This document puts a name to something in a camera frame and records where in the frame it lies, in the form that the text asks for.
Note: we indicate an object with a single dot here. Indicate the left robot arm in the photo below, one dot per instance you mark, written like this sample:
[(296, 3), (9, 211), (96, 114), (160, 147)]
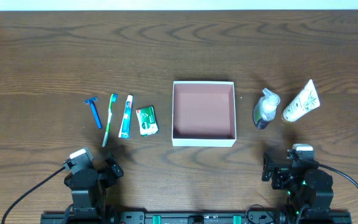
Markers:
[(88, 188)]

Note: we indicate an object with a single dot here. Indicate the white lotion tube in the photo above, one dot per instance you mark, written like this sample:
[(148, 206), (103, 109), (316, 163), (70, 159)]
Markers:
[(306, 101)]

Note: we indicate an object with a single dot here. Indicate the blue disposable razor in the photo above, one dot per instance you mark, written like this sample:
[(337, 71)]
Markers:
[(94, 110)]

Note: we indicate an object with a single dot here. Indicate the green soap packet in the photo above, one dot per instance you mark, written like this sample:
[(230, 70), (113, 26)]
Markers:
[(147, 121)]

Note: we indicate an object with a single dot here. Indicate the clear pump bottle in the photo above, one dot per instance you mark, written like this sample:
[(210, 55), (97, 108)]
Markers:
[(265, 110)]

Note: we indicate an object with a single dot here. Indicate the small toothpaste tube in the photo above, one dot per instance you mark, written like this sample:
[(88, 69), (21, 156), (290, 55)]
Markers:
[(124, 131)]

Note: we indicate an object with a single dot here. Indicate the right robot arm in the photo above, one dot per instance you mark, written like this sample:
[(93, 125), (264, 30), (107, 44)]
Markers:
[(309, 190)]

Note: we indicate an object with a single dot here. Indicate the black mounting rail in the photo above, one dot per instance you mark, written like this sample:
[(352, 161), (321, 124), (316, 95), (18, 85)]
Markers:
[(252, 216)]

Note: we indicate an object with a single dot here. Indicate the green white toothbrush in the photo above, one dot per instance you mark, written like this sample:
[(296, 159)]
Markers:
[(113, 99)]

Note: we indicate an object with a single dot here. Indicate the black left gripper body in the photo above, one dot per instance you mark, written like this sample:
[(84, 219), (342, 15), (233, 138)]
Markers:
[(110, 170)]

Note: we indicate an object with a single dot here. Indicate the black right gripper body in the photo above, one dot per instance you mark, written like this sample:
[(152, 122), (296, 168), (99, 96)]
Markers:
[(270, 168)]

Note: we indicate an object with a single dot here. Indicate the white cardboard box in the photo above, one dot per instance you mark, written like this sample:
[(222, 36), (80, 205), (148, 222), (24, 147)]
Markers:
[(203, 114)]

